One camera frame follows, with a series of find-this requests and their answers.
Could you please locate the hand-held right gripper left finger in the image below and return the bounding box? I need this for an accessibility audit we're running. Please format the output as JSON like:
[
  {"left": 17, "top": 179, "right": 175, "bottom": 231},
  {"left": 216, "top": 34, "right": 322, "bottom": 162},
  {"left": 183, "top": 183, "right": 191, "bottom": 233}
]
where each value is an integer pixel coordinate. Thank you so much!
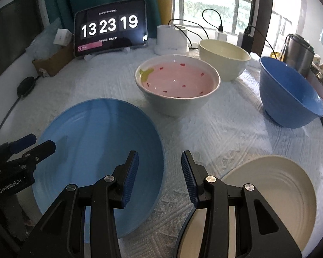
[{"left": 17, "top": 150, "right": 139, "bottom": 258}]

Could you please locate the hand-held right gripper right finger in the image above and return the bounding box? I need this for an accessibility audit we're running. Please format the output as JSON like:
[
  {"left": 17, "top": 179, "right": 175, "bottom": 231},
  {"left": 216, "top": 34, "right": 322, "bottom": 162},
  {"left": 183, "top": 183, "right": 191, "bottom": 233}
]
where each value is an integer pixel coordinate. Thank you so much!
[{"left": 181, "top": 150, "right": 303, "bottom": 258}]

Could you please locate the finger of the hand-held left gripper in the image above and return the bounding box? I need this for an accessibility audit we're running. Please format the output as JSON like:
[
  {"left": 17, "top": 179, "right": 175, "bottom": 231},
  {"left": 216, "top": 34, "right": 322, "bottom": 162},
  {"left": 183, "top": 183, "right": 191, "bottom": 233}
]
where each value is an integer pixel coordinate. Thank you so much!
[
  {"left": 5, "top": 140, "right": 56, "bottom": 171},
  {"left": 0, "top": 134, "right": 37, "bottom": 164}
]

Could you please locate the blue plate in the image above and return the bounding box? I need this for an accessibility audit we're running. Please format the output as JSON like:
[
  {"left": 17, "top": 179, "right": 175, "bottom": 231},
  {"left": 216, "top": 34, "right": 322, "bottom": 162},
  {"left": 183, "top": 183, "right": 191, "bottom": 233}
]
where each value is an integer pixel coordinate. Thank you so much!
[{"left": 32, "top": 98, "right": 166, "bottom": 239}]

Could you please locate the cream plate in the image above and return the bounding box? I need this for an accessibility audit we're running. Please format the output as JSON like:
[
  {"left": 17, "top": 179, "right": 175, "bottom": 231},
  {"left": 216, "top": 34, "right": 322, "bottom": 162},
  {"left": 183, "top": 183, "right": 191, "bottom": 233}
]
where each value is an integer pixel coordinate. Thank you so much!
[{"left": 175, "top": 155, "right": 317, "bottom": 258}]

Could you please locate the white bowl with red specks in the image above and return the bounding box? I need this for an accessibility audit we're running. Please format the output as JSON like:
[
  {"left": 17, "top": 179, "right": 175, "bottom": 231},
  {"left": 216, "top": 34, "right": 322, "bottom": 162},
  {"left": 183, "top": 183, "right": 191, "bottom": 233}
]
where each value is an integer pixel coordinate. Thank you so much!
[{"left": 135, "top": 54, "right": 221, "bottom": 118}]

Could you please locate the cream bowl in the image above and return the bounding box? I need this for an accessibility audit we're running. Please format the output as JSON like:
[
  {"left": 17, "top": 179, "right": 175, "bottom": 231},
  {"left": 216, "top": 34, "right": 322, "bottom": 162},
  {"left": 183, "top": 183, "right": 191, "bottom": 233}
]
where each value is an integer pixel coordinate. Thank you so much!
[{"left": 199, "top": 39, "right": 251, "bottom": 82}]

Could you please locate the blue bowl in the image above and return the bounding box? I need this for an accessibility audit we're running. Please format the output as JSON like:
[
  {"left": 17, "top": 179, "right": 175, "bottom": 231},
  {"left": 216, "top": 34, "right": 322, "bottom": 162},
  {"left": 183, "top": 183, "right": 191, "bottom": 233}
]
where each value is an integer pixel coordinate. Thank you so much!
[{"left": 259, "top": 56, "right": 323, "bottom": 129}]

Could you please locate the black round disc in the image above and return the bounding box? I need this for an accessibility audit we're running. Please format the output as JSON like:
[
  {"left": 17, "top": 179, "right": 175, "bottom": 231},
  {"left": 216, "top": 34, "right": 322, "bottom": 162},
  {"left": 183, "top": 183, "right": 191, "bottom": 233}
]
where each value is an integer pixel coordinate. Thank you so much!
[{"left": 17, "top": 77, "right": 35, "bottom": 99}]

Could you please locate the cardboard box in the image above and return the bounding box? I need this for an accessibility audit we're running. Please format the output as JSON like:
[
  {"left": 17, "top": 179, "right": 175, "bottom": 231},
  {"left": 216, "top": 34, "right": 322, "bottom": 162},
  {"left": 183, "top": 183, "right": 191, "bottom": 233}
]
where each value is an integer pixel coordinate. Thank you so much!
[{"left": 32, "top": 41, "right": 74, "bottom": 77}]

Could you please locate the clear plastic bag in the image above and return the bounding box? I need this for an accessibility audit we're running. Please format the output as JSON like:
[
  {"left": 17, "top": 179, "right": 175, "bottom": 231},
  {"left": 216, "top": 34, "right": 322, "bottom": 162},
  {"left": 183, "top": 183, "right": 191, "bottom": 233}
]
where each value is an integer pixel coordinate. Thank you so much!
[{"left": 25, "top": 17, "right": 64, "bottom": 60}]

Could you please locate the small white box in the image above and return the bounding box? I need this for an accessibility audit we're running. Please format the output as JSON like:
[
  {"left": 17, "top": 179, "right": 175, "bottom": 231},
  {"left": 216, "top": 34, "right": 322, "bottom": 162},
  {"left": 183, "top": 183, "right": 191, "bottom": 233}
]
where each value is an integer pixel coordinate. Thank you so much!
[{"left": 53, "top": 28, "right": 72, "bottom": 46}]

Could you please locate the white tablet stand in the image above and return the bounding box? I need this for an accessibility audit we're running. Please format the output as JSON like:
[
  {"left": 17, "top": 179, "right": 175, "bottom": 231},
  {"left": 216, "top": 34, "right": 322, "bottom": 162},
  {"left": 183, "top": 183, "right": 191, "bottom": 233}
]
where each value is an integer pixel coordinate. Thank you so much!
[{"left": 83, "top": 47, "right": 131, "bottom": 60}]

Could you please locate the tablet with clock display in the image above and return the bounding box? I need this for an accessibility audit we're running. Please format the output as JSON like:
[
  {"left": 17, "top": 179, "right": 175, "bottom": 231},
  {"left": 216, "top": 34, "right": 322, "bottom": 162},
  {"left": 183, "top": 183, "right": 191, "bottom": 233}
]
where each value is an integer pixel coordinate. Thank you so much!
[{"left": 74, "top": 0, "right": 149, "bottom": 58}]

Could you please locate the white charging dock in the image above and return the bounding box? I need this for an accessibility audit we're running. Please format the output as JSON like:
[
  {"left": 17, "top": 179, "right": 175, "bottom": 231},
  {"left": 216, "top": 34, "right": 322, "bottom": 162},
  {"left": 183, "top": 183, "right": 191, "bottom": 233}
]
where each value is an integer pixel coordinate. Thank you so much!
[{"left": 154, "top": 25, "right": 190, "bottom": 55}]

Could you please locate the white charger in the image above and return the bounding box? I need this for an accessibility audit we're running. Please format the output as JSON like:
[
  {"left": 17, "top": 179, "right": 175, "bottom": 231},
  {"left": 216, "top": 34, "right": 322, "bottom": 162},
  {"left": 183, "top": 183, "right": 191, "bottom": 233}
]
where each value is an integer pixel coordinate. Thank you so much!
[{"left": 215, "top": 28, "right": 228, "bottom": 42}]

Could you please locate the pink bowl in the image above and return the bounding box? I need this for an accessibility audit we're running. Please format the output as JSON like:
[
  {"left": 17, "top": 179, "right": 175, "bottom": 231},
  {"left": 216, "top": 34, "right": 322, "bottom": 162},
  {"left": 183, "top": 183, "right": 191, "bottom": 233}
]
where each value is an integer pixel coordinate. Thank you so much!
[{"left": 305, "top": 75, "right": 323, "bottom": 100}]

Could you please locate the stainless steel tumbler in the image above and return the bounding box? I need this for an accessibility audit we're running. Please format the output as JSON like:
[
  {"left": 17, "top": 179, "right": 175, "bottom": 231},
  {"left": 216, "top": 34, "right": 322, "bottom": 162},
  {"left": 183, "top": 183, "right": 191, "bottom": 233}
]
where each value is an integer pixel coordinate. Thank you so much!
[{"left": 281, "top": 34, "right": 315, "bottom": 77}]

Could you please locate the yellow curtain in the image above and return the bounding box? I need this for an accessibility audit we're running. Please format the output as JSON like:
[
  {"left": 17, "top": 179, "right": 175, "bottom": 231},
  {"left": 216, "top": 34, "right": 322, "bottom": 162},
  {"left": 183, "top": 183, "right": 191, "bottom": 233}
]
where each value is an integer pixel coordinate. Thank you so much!
[{"left": 153, "top": 0, "right": 175, "bottom": 25}]

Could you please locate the black charger cable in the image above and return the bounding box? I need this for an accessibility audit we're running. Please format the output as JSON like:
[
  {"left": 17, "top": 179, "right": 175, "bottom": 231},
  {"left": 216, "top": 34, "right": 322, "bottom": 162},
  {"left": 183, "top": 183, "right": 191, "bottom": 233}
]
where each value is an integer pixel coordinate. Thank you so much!
[{"left": 202, "top": 9, "right": 224, "bottom": 31}]

